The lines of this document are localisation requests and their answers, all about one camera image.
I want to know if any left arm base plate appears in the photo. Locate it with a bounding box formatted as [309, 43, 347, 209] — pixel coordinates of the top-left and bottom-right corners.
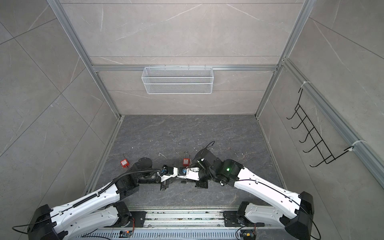
[107, 211, 147, 228]

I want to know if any black wire hook rack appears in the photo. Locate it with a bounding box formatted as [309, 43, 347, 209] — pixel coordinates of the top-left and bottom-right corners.
[286, 88, 354, 168]

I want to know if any white wire mesh basket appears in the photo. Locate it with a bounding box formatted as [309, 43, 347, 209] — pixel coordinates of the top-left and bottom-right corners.
[142, 67, 214, 95]

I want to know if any white slotted cable duct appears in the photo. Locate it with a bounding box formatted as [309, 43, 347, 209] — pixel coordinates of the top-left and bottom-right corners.
[74, 229, 294, 240]

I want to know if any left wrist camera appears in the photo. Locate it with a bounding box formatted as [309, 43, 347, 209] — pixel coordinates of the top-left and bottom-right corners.
[160, 166, 178, 183]

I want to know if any aluminium mounting rail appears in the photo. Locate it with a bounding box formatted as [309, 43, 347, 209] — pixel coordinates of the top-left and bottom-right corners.
[86, 208, 308, 230]

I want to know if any red padlock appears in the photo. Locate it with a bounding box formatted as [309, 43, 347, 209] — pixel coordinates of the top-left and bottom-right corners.
[121, 153, 130, 168]
[183, 152, 191, 167]

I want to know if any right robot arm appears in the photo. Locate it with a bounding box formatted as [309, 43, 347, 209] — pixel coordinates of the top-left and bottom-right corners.
[191, 147, 318, 240]

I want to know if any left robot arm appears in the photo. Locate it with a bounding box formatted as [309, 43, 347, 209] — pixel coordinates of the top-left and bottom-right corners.
[25, 158, 177, 240]

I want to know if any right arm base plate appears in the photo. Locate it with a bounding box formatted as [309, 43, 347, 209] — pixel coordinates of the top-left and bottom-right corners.
[223, 211, 265, 227]

